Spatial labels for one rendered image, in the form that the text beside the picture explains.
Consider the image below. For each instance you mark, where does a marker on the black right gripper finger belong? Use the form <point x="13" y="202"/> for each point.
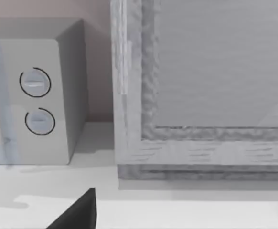
<point x="81" y="212"/>

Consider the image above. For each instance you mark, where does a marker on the smaller microwave knob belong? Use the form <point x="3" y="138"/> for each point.
<point x="39" y="121"/>

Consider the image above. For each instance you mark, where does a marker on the pale microwave oven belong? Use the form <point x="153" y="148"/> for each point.
<point x="65" y="95"/>

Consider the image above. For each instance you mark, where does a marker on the larger microwave knob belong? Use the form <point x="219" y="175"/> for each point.
<point x="35" y="82"/>

